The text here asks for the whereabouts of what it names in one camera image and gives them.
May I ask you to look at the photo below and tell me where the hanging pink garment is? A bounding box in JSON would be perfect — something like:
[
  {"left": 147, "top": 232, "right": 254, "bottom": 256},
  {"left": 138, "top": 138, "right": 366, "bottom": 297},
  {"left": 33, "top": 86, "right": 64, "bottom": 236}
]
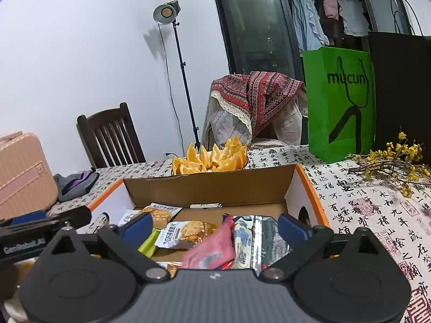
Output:
[{"left": 323, "top": 0, "right": 339, "bottom": 20}]

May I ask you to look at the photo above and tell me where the red patterned cloth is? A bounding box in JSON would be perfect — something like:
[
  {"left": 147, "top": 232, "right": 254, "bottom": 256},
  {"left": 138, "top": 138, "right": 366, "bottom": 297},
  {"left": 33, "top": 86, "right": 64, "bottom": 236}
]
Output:
[{"left": 210, "top": 71, "right": 306, "bottom": 137}]

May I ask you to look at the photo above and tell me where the white gold oat crisp packet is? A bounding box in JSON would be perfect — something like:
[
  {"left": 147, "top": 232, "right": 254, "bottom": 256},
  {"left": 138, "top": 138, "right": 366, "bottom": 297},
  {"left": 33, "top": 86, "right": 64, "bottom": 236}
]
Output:
[{"left": 155, "top": 221, "right": 218, "bottom": 250}]

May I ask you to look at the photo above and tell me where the calligraphy print tablecloth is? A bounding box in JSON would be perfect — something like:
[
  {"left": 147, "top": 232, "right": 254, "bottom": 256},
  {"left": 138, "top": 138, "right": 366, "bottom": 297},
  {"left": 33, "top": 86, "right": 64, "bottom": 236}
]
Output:
[{"left": 50, "top": 146, "right": 430, "bottom": 322}]

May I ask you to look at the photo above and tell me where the hanging white garment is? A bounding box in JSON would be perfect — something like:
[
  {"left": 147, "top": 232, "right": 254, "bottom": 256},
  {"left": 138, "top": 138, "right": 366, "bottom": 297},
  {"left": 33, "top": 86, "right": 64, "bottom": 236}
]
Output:
[{"left": 338, "top": 0, "right": 369, "bottom": 37}]

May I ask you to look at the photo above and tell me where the green paper shopping bag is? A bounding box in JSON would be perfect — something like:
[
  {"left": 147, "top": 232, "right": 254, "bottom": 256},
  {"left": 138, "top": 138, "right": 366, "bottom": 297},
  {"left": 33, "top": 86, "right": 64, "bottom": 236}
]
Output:
[{"left": 303, "top": 47, "right": 376, "bottom": 163}]

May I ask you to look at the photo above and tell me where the plate of orange slices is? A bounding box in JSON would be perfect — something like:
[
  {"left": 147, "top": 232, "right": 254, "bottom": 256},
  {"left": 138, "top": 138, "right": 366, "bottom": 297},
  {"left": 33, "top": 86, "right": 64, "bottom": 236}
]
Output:
[{"left": 171, "top": 136, "right": 248, "bottom": 176}]

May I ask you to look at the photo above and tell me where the chair under cloth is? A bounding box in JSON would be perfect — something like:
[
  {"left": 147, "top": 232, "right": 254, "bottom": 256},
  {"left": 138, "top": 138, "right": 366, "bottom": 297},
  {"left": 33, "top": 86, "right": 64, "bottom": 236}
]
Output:
[{"left": 201, "top": 95, "right": 308, "bottom": 149}]

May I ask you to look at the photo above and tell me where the black paper shopping bag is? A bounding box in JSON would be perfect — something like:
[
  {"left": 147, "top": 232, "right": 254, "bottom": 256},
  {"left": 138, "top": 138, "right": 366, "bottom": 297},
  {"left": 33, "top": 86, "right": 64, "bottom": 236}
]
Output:
[{"left": 369, "top": 32, "right": 430, "bottom": 165}]

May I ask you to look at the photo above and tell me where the grey purple folded cloth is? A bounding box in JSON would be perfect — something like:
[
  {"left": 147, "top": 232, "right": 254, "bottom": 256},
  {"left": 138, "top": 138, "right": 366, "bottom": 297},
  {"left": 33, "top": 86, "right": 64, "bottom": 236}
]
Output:
[{"left": 53, "top": 168, "right": 99, "bottom": 203}]

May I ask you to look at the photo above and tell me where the red blue silver snack bag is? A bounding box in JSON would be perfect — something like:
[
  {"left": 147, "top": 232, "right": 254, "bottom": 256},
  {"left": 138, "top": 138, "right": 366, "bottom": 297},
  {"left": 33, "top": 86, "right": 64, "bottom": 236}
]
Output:
[{"left": 181, "top": 214, "right": 291, "bottom": 274}]

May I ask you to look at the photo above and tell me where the orange cardboard snack box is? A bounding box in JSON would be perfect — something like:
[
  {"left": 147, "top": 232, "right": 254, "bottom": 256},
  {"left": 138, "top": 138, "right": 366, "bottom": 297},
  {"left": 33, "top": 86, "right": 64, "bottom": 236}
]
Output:
[{"left": 90, "top": 164, "right": 328, "bottom": 225}]

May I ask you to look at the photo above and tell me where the pink small suitcase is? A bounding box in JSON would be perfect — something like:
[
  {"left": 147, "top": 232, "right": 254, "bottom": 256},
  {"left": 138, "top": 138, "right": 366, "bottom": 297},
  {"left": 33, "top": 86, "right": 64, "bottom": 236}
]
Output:
[{"left": 0, "top": 131, "right": 58, "bottom": 219}]

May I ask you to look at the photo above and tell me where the studio lamp on stand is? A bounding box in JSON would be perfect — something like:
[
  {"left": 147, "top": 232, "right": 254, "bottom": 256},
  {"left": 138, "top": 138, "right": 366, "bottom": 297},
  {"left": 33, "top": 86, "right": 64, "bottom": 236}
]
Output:
[{"left": 153, "top": 0, "right": 201, "bottom": 155}]

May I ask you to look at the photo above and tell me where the yellow flower branch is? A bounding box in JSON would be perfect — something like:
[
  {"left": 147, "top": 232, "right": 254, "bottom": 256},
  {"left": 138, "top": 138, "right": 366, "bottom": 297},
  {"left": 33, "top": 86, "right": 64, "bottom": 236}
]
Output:
[{"left": 347, "top": 131, "right": 430, "bottom": 198}]

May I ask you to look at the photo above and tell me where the green snack packet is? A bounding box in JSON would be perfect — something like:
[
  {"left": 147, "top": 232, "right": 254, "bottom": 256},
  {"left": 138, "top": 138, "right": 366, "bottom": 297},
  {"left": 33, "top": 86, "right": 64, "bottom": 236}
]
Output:
[{"left": 138, "top": 228, "right": 161, "bottom": 258}]

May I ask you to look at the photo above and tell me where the dark wooden chair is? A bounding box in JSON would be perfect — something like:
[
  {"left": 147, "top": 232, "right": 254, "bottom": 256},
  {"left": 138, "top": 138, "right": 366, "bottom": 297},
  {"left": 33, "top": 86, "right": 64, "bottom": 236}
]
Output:
[{"left": 77, "top": 102, "right": 146, "bottom": 168}]

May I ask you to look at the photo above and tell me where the hanging blue shirt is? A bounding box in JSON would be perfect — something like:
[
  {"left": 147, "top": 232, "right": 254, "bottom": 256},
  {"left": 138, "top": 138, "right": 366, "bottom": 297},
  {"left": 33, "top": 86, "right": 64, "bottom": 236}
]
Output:
[{"left": 292, "top": 0, "right": 329, "bottom": 52}]

